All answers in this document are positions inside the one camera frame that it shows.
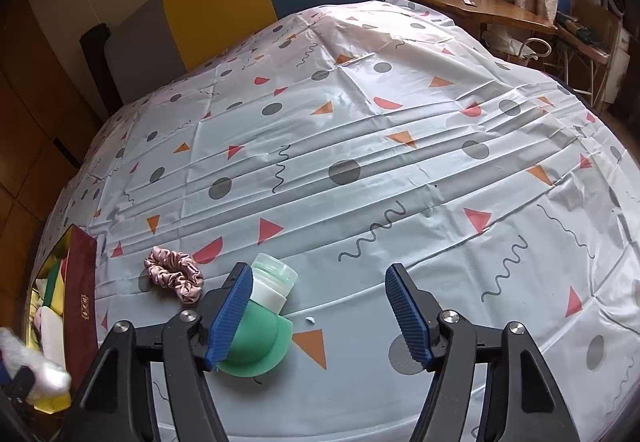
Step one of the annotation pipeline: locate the red box with gold inside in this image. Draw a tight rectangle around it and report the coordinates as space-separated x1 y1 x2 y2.
22 223 101 415

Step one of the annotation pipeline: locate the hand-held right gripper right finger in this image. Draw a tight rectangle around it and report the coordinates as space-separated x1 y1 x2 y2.
384 263 581 442

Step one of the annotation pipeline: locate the green silicone travel bottle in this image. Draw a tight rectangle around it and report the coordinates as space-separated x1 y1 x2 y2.
215 252 300 378

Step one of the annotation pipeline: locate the wooden desk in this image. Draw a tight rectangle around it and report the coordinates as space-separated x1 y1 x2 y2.
400 0 558 37

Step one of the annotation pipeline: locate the wooden shelf unit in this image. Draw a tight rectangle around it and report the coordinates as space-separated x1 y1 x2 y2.
552 0 628 110

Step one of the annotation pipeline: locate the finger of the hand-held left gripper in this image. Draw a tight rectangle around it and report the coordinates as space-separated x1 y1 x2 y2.
0 364 37 442

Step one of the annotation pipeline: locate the green scouring sponge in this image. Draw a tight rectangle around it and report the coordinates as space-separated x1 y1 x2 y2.
37 259 71 315

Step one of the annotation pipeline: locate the white fluffy plush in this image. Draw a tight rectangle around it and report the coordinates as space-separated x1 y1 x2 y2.
0 326 72 395

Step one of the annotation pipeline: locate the printed grey tablecloth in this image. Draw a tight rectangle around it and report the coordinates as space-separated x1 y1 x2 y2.
37 0 640 442

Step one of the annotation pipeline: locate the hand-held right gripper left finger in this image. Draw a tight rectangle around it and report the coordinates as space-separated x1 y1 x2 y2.
60 263 255 442

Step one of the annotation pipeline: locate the yellow blue grey chair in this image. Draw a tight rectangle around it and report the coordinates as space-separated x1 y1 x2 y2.
80 0 386 118

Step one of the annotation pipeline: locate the white tissue pack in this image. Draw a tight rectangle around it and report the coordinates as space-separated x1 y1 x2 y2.
39 309 67 368

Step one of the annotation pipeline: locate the pink satin scrunchie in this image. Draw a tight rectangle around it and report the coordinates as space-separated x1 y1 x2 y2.
144 245 205 305

